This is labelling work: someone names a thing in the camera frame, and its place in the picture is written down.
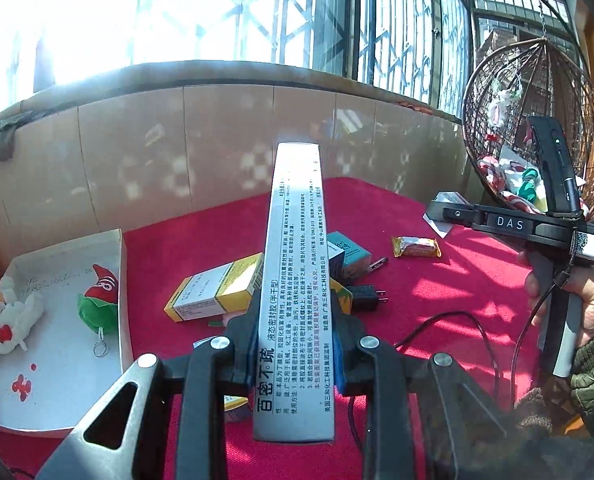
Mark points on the teal white box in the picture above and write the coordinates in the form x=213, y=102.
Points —
x=352, y=260

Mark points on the black power plug adapter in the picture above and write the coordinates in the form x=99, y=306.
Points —
x=362, y=296

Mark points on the white paper piece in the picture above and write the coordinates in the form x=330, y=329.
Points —
x=442, y=230

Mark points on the window with metal grille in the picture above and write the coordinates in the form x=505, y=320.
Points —
x=402, y=35

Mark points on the yellow white medicine box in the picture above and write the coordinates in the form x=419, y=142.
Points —
x=212, y=285

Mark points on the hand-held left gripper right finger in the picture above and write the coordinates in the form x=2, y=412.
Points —
x=339, y=360

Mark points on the brown knit garment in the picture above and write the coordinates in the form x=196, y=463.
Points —
x=542, y=405

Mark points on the red table cloth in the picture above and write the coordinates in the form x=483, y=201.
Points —
x=427, y=300

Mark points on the small dark stick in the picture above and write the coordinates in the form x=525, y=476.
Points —
x=378, y=262

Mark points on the colourful printed cushion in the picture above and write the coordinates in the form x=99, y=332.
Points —
x=507, y=175

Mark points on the white cardboard tray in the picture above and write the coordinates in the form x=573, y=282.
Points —
x=52, y=280

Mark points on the long grey sealant box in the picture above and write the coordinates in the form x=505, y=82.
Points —
x=297, y=240

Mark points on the hanging wicker chair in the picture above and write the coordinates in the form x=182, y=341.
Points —
x=477, y=125

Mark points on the yellow tissue pack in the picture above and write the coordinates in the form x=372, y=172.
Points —
x=339, y=297

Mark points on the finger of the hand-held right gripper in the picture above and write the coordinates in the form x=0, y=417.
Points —
x=452, y=213

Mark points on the white plush toy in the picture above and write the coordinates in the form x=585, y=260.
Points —
x=19, y=312

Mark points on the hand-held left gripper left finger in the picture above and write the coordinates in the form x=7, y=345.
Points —
x=249, y=365

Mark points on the yellow red snack packet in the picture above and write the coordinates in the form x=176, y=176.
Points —
x=417, y=247

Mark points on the red green plush toy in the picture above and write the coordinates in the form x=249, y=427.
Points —
x=97, y=310

